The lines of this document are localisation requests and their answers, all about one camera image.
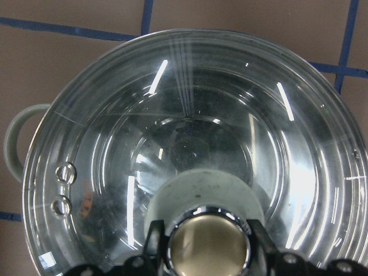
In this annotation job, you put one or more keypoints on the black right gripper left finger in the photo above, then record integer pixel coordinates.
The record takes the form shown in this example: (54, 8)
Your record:
(155, 247)

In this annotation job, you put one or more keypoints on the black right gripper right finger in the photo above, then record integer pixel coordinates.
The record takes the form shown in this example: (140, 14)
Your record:
(263, 250)

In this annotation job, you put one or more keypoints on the glass pot lid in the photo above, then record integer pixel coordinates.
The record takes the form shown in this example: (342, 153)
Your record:
(187, 161)

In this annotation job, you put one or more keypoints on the pale green cooking pot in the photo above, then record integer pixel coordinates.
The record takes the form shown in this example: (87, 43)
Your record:
(17, 143)

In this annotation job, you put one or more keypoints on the brown paper table mat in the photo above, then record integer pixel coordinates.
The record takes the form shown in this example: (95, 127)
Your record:
(36, 65)

